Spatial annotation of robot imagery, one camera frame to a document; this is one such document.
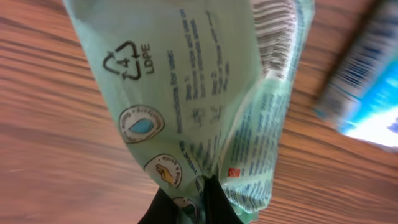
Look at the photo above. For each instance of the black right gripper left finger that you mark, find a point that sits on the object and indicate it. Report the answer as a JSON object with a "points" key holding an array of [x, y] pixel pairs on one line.
{"points": [[162, 210]]}

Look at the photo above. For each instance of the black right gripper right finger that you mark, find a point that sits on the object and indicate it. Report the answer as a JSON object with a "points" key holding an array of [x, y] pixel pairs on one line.
{"points": [[218, 209]]}

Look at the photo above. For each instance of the teal snack packet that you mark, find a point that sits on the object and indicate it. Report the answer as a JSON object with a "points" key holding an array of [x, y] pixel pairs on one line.
{"points": [[197, 89]]}

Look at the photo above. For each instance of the green white tissue pack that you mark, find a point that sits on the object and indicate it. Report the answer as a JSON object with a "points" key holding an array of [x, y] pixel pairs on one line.
{"points": [[360, 98]]}

